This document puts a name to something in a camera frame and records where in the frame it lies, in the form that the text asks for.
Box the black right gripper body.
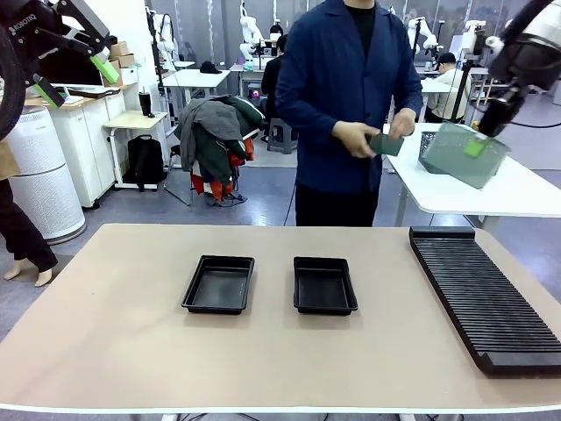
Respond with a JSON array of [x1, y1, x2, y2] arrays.
[[488, 37, 561, 94]]

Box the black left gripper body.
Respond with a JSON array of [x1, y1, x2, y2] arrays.
[[0, 0, 71, 67]]

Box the green perforated circuit board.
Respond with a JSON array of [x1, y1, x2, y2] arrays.
[[423, 121, 513, 190], [369, 132, 405, 158]]

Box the blue sleeved right forearm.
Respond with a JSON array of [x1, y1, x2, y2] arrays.
[[275, 94, 347, 141]]

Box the blue sleeved left forearm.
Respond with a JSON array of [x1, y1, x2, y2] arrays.
[[392, 85, 425, 122]]

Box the black ESD tray embossed lettering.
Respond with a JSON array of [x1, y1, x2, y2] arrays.
[[293, 256, 359, 316]]

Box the black plastic ESD tray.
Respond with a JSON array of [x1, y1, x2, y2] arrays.
[[181, 255, 256, 315]]

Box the person's left hand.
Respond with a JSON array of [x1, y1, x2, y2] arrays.
[[388, 107, 417, 139]]

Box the person's right hand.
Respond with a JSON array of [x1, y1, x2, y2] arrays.
[[331, 121, 381, 159]]

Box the black keyboard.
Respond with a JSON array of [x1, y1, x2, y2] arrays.
[[65, 86, 122, 100]]

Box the black computer monitor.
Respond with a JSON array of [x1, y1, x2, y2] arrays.
[[37, 41, 105, 89]]

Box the black tripod pole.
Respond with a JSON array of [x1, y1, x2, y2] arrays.
[[146, 6, 170, 96], [451, 56, 477, 120]]

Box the seated person beige jacket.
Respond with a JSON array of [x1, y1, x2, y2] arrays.
[[426, 51, 473, 125]]

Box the small wood top table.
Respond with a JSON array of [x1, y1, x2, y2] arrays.
[[102, 111, 171, 190]]

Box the white cabinet desk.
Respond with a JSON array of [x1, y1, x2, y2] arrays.
[[24, 85, 139, 210]]

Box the white workbench desk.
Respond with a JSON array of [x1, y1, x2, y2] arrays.
[[420, 76, 452, 96], [229, 63, 281, 132]]

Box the brown cardboard sheet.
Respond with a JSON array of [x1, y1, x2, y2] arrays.
[[0, 139, 21, 182]]

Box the white cylindrical air purifier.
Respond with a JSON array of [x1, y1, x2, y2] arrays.
[[0, 104, 88, 246]]

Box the white rounded side table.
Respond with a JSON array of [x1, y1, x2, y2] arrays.
[[383, 122, 561, 238]]

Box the white office desk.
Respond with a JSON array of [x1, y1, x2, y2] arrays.
[[160, 68, 232, 118]]

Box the black backpack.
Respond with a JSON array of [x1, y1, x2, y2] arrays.
[[124, 134, 168, 193]]

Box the grey jacket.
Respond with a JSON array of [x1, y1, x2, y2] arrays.
[[178, 98, 245, 175]]

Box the mannequin legs black trousers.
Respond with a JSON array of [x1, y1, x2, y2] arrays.
[[0, 177, 60, 289]]

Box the dark green jacket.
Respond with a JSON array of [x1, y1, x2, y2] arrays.
[[196, 95, 268, 188]]

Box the red garment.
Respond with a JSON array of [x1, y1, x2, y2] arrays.
[[190, 138, 256, 203]]

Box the seated person in black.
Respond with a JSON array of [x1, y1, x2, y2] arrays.
[[261, 34, 288, 132]]

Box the person in blue coat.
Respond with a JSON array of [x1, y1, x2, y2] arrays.
[[274, 0, 424, 228]]

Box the black slotted board rack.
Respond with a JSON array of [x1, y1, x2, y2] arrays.
[[408, 225, 561, 377]]

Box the grey plastic stool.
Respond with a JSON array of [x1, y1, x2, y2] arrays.
[[266, 117, 300, 155]]

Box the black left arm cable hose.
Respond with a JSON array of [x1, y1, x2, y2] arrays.
[[0, 24, 28, 142]]

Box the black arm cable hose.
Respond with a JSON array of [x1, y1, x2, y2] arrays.
[[501, 0, 551, 43], [0, 24, 28, 142]]

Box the thin black cable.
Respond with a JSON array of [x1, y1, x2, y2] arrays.
[[508, 118, 561, 130]]

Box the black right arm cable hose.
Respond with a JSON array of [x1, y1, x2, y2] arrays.
[[501, 0, 551, 43]]

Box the metal chair frame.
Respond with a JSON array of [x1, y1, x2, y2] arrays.
[[164, 144, 196, 207]]

